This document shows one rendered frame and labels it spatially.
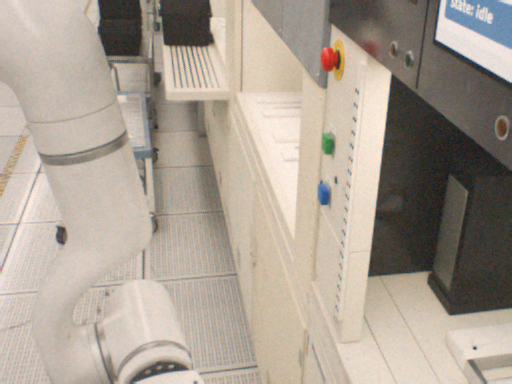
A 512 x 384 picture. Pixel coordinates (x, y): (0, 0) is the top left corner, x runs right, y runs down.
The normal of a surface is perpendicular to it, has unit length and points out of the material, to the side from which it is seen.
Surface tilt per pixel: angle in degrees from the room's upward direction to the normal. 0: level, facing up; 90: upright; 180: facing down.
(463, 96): 90
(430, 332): 0
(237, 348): 0
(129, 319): 20
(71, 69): 83
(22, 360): 0
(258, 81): 90
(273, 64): 90
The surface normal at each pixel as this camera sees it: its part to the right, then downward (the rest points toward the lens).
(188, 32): 0.20, 0.46
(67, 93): 0.40, 0.35
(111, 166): 0.76, 0.22
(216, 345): 0.07, -0.90
